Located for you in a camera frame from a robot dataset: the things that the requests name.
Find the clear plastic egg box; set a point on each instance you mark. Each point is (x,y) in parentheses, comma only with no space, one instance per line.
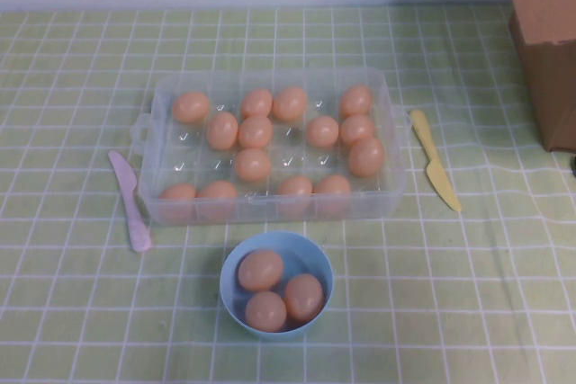
(288,208)

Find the brown cardboard box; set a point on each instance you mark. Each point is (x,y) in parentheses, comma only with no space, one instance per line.
(544,42)

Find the brown egg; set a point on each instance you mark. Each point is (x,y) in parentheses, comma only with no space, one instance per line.
(191,106)
(366,157)
(177,193)
(256,103)
(255,131)
(252,164)
(355,100)
(265,311)
(217,191)
(289,104)
(222,131)
(260,270)
(322,131)
(303,296)
(294,188)
(356,129)
(332,187)

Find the pink plastic knife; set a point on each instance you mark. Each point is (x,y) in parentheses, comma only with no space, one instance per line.
(130,204)

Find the green checked tablecloth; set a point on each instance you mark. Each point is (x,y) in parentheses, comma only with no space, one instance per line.
(67,312)

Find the light blue bowl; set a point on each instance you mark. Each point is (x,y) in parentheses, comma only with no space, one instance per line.
(231,307)

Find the yellow plastic knife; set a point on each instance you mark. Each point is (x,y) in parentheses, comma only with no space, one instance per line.
(434,163)

